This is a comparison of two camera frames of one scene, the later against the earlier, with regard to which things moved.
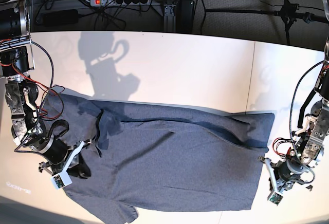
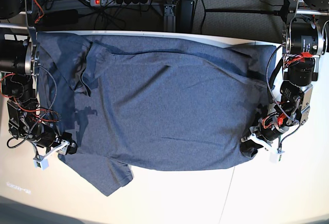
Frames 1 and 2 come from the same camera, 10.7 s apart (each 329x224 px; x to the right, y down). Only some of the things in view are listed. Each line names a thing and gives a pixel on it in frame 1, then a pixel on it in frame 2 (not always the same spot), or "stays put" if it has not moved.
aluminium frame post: [169, 18] stays put
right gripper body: [284, 175] to [262, 136]
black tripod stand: [288, 12] stays put
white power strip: [120, 0] stays put
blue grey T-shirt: [162, 156] to [130, 104]
